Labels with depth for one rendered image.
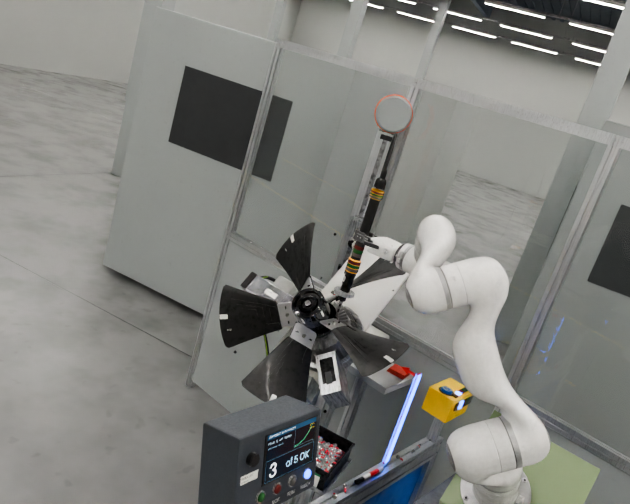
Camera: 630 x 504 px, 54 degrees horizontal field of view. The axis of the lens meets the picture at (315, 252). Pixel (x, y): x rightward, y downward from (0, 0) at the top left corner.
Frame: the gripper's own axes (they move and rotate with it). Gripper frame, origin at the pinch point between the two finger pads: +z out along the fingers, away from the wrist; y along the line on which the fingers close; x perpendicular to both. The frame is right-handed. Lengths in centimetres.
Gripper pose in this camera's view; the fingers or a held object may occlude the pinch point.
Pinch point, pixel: (363, 236)
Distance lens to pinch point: 199.6
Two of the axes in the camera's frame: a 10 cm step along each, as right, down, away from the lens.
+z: -7.3, -3.9, 5.6
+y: 6.2, -0.4, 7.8
